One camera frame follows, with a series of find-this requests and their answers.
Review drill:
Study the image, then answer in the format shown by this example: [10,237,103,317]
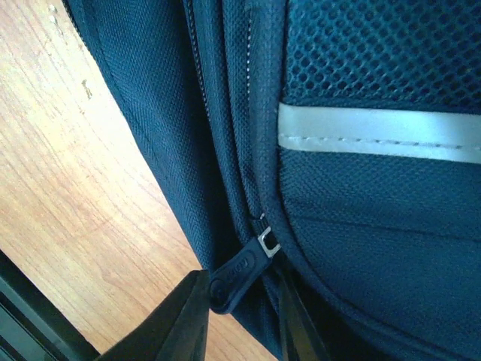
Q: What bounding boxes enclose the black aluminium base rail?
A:
[0,253,100,360]

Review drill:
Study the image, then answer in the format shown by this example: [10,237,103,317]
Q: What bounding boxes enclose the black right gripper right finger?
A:
[279,272,331,361]

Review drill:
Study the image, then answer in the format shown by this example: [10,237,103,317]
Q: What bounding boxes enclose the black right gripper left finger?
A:
[97,270,210,361]

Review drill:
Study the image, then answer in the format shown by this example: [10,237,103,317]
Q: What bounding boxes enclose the navy blue backpack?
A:
[64,1,480,360]

